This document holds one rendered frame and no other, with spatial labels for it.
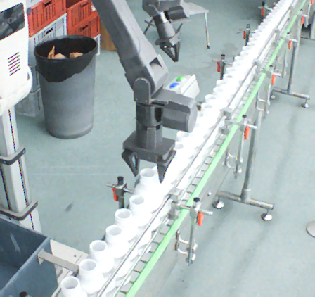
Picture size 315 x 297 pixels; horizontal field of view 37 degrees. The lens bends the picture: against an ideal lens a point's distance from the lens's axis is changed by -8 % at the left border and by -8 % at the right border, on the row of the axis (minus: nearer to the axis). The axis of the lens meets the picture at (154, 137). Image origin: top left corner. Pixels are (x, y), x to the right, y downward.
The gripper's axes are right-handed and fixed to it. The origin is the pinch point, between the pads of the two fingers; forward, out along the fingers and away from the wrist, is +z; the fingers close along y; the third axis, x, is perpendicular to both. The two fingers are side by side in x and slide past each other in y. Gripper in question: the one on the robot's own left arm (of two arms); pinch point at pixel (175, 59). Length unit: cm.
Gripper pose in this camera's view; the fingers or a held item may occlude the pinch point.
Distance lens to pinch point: 176.4
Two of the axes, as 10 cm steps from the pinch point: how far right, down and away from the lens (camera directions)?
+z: 3.0, 8.7, 3.9
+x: -8.6, 0.8, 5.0
